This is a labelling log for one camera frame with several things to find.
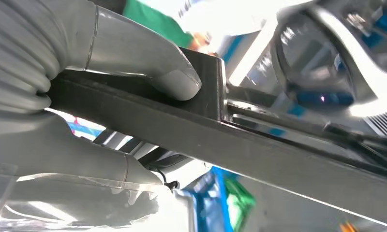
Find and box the blue metal shelf rack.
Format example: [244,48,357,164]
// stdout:
[185,166,233,232]

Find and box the robot head black visor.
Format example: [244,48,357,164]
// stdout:
[272,4,387,117]

